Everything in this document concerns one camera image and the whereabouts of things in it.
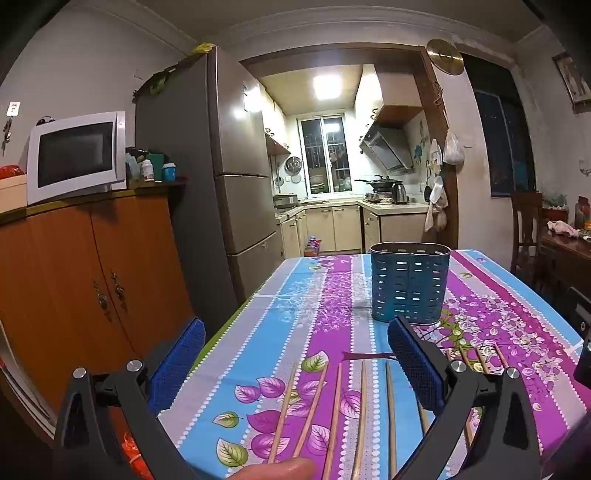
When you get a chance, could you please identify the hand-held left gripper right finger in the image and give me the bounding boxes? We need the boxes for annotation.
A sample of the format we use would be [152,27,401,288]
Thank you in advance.
[387,316,543,480]

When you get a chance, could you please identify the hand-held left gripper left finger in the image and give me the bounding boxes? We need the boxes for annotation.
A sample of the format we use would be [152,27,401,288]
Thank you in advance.
[53,318,206,480]

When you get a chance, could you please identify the blue perforated utensil basket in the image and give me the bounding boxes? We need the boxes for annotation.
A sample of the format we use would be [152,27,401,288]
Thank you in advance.
[369,241,451,323]

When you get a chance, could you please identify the person's left hand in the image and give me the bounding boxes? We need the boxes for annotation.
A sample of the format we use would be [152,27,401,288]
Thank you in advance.
[229,458,317,480]

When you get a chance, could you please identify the red plastic bag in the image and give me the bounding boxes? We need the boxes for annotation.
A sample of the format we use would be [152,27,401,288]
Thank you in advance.
[122,431,154,480]

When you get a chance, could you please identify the dark wooden side table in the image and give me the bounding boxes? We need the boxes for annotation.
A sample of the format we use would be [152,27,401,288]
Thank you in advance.
[538,226,591,306]

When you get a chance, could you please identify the floral striped tablecloth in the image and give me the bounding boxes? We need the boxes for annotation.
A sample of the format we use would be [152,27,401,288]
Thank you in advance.
[157,249,585,480]

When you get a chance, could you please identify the orange wooden cabinet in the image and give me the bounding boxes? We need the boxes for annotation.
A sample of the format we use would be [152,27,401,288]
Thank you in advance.
[0,178,197,462]

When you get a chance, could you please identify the pink cloth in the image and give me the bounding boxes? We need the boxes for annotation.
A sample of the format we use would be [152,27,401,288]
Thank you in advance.
[548,220,581,239]

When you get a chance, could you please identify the dark wooden chair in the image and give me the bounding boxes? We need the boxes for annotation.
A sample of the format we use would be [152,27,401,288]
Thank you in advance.
[510,191,546,278]

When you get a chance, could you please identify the cream kitchen base cabinets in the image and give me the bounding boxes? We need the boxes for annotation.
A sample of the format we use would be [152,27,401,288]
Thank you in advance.
[276,200,431,259]

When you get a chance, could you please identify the hanging cloths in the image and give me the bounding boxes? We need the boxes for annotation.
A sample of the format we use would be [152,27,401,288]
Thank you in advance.
[424,178,449,234]

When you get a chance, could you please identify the black wok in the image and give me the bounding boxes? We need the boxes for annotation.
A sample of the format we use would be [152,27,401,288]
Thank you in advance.
[355,175,394,193]

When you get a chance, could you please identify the grey refrigerator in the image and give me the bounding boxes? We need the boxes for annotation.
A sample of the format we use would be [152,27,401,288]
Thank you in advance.
[134,45,286,340]

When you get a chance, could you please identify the white hanging plastic bag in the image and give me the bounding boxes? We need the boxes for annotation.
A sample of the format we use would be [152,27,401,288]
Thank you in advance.
[442,129,465,165]

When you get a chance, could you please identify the kitchen window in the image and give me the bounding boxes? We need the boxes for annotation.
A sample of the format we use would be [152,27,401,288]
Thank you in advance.
[300,117,351,195]

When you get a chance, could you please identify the white microwave oven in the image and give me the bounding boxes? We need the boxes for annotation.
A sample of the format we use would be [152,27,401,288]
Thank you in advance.
[26,111,127,206]

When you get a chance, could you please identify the white box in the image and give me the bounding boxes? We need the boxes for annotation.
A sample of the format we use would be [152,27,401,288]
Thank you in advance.
[0,174,29,213]

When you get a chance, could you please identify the dark room window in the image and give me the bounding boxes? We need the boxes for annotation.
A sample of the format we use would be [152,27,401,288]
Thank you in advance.
[462,53,539,199]

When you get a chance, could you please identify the green bag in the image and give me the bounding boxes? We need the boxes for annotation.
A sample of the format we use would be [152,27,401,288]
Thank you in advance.
[148,67,179,96]

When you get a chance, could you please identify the square ceiling light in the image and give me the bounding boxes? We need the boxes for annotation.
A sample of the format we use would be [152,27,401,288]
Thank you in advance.
[312,73,345,100]

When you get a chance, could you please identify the brown wooden door frame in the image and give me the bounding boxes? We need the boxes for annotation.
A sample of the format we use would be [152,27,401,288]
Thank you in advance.
[240,42,461,251]

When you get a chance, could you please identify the wooden kitchen wall cabinet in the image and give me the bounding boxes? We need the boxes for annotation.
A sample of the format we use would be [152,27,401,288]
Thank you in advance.
[372,105,424,129]

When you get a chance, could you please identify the framed wall picture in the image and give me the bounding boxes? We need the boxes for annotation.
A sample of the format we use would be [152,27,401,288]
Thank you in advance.
[551,50,591,114]

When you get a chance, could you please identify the gold round wall clock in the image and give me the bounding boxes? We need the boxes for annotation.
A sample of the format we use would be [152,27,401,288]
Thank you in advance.
[426,39,465,76]

